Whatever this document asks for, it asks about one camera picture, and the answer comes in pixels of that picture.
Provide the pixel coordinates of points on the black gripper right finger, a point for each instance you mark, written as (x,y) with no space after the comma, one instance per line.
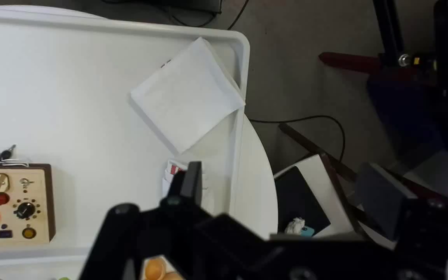
(385,199)

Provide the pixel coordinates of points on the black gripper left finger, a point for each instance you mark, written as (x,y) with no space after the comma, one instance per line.
(186,185)

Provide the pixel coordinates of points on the red striped white cloth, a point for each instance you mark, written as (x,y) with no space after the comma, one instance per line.
(174,166)

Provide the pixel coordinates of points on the folded white cloth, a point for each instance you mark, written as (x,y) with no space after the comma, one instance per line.
(188,96)

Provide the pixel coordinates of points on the white plastic tray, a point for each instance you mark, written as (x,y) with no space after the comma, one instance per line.
(66,101)

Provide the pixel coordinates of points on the white black box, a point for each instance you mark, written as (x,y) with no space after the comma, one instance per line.
(311,201)

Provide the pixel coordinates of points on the orange fruit pieces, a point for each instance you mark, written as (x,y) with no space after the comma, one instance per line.
(160,269)

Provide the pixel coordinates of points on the small black keys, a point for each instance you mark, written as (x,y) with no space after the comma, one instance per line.
(7,152)

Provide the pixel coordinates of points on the black camera stand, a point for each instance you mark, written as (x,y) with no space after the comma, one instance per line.
(409,87)

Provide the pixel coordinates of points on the wooden switch board toy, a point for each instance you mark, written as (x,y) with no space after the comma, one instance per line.
(27,205)

